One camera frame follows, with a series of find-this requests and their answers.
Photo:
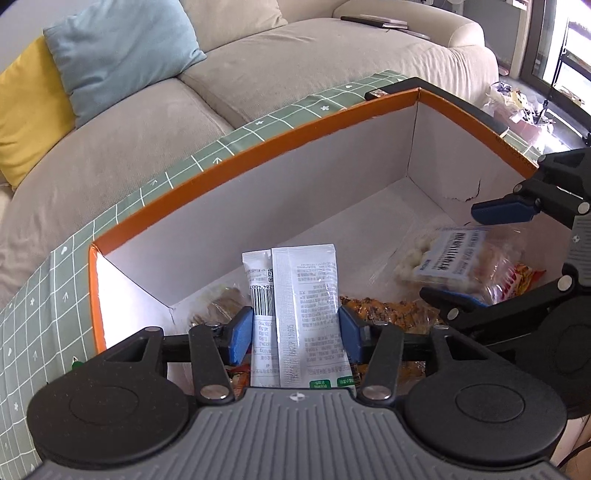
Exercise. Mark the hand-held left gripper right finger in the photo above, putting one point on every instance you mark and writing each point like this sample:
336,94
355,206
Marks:
350,332

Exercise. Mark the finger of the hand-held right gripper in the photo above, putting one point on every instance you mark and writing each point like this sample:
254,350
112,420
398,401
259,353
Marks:
461,299
503,210

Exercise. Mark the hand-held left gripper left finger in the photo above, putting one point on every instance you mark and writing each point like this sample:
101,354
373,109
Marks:
241,334

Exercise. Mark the clear packet of brown bits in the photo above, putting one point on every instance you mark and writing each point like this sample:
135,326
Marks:
221,300

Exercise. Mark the clear packet of white balls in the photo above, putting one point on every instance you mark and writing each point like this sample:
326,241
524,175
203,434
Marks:
457,258

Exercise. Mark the red cartoon snack packet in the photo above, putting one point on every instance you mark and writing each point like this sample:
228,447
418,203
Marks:
238,378

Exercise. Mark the clear packet of coated nuts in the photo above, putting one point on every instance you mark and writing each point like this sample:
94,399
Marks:
392,314

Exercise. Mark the wide white snack packet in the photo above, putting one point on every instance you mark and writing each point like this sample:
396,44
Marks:
309,300

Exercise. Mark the orange cardboard box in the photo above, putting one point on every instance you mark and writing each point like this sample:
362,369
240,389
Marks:
277,184

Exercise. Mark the plastic bag clutter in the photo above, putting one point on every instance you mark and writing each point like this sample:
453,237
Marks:
517,108

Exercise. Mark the glass balcony door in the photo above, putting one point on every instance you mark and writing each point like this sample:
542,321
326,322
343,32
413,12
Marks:
549,41

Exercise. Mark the green checked tablecloth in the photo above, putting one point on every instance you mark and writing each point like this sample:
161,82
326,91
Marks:
37,323

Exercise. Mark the black remote control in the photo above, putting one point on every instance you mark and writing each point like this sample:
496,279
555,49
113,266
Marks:
374,21

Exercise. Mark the beige sofa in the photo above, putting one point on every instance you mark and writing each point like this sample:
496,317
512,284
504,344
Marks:
277,60

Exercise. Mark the light blue pillow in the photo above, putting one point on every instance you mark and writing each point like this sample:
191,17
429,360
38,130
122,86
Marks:
120,55

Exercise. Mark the yellow pillow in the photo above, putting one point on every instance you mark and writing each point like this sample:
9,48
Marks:
27,115

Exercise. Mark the beige pillow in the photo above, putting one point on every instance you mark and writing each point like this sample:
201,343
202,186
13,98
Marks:
231,23

